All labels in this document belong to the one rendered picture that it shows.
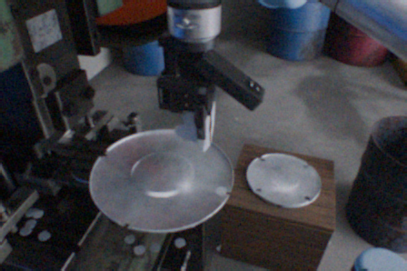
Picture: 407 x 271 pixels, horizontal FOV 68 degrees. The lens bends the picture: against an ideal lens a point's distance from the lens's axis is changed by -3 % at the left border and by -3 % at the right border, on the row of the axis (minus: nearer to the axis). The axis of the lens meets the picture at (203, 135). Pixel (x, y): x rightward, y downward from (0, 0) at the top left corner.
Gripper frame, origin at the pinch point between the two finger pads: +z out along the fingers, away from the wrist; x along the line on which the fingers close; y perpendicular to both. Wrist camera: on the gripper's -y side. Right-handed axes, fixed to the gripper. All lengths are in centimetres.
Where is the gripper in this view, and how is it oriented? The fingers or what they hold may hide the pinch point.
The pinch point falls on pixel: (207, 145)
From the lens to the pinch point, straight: 55.8
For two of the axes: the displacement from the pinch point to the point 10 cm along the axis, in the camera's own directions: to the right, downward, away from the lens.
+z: 0.0, 8.1, 5.9
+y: -9.6, -1.6, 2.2
